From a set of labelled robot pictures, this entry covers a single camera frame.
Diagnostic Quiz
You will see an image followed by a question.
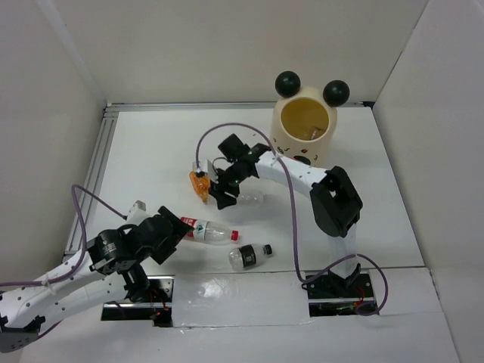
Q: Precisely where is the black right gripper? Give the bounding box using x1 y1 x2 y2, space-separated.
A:
209 161 247 209

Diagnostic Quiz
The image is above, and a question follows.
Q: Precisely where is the small orange plastic bottle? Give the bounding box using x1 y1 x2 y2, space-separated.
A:
189 171 211 204

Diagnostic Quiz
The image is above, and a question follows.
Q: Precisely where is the red label plastic bottle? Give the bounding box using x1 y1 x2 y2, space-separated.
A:
181 216 239 246

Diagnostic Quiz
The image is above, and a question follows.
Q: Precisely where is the clear unlabelled plastic bottle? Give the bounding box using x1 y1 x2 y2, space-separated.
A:
237 191 265 206

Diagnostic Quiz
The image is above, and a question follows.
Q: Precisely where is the black label small bottle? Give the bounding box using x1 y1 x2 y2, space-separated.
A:
228 244 273 271

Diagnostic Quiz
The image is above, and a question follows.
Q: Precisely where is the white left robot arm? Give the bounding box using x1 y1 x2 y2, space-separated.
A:
1 206 193 353

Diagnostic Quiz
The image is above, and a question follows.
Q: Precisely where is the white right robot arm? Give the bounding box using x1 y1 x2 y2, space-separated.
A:
197 134 363 296

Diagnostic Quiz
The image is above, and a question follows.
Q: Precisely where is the cream bin with black ears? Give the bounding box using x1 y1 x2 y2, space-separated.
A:
270 70 350 167

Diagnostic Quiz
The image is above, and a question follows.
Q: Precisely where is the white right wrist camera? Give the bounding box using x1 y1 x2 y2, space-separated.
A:
193 159 217 182

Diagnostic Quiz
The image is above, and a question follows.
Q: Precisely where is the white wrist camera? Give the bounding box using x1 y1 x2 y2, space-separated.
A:
126 200 149 225
193 159 217 182

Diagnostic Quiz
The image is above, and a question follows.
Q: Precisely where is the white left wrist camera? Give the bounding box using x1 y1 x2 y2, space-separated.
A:
126 200 149 225

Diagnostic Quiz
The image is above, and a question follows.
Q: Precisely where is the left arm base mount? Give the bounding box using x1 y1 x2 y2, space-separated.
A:
101 275 175 328

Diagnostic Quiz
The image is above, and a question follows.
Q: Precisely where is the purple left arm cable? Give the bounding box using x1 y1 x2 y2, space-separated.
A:
0 184 129 337

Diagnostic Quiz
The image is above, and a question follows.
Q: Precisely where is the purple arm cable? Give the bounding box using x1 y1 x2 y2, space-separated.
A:
0 184 129 337
194 123 391 316

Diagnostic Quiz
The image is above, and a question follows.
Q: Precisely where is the aluminium frame rail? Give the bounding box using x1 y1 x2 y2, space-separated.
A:
58 101 375 275

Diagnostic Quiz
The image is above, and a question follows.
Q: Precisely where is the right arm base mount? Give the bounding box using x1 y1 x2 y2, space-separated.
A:
301 272 377 317

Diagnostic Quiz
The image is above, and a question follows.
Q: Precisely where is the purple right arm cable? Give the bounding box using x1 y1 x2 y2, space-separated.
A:
194 123 391 316

